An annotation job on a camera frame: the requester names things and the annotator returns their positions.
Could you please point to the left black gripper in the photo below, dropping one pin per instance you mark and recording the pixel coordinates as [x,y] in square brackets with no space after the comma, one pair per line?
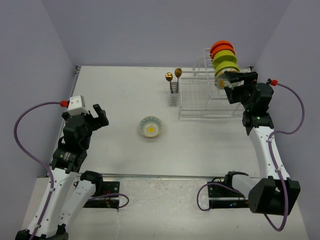
[98,121]

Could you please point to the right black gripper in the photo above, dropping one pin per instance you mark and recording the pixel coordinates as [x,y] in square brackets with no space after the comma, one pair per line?
[232,94]

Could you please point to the floral white bowl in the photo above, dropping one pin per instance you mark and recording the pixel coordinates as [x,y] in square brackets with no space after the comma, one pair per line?
[221,80]

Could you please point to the blue yellow patterned bowl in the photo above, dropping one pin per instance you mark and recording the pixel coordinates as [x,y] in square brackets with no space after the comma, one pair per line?
[150,126]

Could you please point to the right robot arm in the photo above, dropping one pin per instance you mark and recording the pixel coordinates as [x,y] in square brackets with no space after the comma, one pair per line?
[275,193]

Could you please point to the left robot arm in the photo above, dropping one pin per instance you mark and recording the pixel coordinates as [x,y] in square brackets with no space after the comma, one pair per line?
[56,211]

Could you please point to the green bowl front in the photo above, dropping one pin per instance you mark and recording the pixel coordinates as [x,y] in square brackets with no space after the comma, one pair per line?
[224,65]

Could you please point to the green bowl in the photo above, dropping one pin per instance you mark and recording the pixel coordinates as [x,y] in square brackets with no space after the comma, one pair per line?
[224,65]
[225,52]
[218,59]

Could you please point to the green bowl middle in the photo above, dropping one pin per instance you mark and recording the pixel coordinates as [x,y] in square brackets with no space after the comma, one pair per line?
[218,59]

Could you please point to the green bowl back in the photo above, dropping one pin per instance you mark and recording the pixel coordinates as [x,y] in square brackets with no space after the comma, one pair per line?
[225,52]

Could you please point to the orange bowl front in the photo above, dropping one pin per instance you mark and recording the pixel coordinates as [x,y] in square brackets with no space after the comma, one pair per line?
[217,48]

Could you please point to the orange bowl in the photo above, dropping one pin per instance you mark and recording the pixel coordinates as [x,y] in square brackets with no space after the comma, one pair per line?
[217,48]
[221,43]

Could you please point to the orange bowl back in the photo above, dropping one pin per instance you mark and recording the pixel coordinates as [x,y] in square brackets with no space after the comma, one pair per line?
[221,43]

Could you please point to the gold spoon right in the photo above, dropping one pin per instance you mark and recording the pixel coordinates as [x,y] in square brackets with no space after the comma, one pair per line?
[177,72]

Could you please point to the gold spoon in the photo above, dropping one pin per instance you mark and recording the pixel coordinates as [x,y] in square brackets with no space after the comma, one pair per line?
[177,72]
[169,78]

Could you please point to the gold spoon left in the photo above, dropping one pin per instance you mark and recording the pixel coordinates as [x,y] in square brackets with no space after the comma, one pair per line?
[169,78]

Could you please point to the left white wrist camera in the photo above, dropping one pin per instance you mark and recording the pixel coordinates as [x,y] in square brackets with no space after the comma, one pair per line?
[77,105]

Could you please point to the white wire dish rack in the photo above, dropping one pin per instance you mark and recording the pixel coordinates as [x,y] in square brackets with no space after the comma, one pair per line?
[199,98]

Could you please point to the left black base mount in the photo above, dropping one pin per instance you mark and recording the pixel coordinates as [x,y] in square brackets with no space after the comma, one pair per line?
[108,187]

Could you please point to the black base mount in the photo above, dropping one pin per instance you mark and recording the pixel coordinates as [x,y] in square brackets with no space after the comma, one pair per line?
[108,187]
[222,198]

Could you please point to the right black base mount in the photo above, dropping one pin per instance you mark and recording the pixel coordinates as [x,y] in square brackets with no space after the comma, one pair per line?
[222,198]

